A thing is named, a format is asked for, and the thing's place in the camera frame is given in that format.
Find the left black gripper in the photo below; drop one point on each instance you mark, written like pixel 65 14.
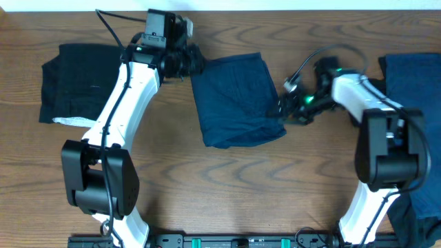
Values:
pixel 194 60

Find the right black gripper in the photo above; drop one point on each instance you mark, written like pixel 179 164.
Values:
pixel 287 106

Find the navy blue shorts garment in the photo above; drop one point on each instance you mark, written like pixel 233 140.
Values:
pixel 232 96

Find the black shorts garment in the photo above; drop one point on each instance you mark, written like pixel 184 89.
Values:
pixel 77 83

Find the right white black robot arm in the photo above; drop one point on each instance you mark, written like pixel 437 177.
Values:
pixel 392 155

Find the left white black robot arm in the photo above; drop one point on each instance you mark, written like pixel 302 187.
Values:
pixel 100 177

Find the navy blue clothes pile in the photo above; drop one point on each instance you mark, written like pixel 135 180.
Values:
pixel 413 81

